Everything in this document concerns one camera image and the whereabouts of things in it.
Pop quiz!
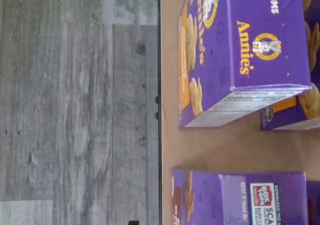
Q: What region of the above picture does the purple Annie's box brown patch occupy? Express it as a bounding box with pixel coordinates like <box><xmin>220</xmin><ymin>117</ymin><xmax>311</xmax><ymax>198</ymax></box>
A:
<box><xmin>171</xmin><ymin>169</ymin><xmax>308</xmax><ymax>225</ymax></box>
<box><xmin>306</xmin><ymin>179</ymin><xmax>320</xmax><ymax>225</ymax></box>

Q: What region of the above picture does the brown wooden shelf board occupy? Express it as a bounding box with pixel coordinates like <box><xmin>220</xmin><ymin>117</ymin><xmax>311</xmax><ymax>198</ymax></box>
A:
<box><xmin>158</xmin><ymin>0</ymin><xmax>320</xmax><ymax>225</ymax></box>

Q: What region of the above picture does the purple Annie's box orange patch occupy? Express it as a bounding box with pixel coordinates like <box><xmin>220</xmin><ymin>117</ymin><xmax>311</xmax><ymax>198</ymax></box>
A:
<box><xmin>261</xmin><ymin>0</ymin><xmax>320</xmax><ymax>132</ymax></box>
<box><xmin>177</xmin><ymin>0</ymin><xmax>313</xmax><ymax>130</ymax></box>

